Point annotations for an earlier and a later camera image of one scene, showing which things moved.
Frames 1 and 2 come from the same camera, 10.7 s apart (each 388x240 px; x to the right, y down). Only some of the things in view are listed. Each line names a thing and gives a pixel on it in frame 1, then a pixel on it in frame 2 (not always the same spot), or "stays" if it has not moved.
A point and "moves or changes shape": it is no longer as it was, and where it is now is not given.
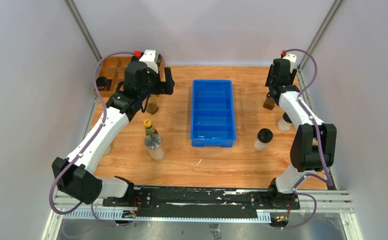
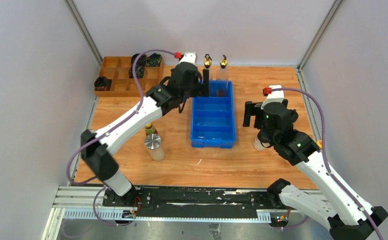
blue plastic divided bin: x=213 y=115 stays
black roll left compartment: x=103 y=83 stays
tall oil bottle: x=152 y=106 moves or changes shape
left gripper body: x=153 y=85 to x=196 y=91
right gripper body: x=270 y=80 to x=263 y=124
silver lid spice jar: x=153 y=144 stays
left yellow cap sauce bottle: x=149 y=129 stays
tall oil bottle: x=269 y=103 moves or changes shape
